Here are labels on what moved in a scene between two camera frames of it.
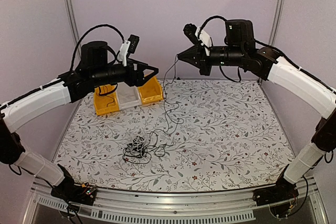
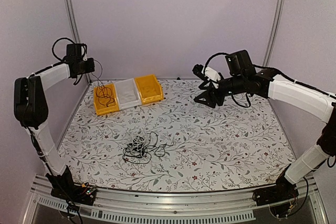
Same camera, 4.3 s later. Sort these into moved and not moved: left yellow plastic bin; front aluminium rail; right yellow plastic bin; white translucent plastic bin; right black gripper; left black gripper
Moved: right black gripper; left black gripper
Not moved: left yellow plastic bin; white translucent plastic bin; right yellow plastic bin; front aluminium rail
